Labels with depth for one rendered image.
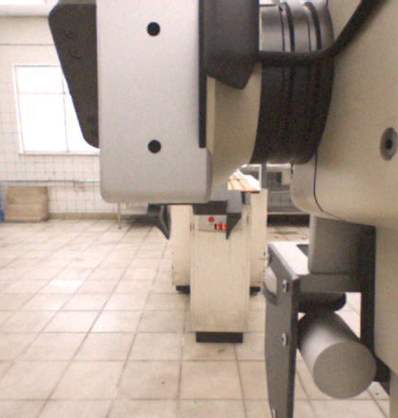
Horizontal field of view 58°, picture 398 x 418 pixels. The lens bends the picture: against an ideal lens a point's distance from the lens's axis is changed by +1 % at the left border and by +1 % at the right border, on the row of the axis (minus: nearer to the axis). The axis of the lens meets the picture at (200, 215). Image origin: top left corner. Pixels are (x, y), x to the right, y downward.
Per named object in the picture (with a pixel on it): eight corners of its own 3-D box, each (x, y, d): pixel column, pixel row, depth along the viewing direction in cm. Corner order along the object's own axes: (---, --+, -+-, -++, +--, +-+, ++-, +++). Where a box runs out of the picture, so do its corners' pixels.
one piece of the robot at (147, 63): (211, 203, 16) (212, -63, 15) (98, 203, 16) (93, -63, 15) (206, 201, 26) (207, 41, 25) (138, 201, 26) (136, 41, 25)
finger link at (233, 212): (198, 224, 61) (195, 178, 55) (240, 224, 61) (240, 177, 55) (195, 251, 56) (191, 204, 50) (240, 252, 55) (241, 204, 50)
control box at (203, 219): (199, 229, 196) (199, 203, 193) (241, 229, 195) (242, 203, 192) (198, 229, 192) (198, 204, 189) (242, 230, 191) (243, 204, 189)
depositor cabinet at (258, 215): (185, 249, 402) (184, 175, 387) (248, 250, 400) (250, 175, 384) (171, 296, 277) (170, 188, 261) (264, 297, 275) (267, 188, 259)
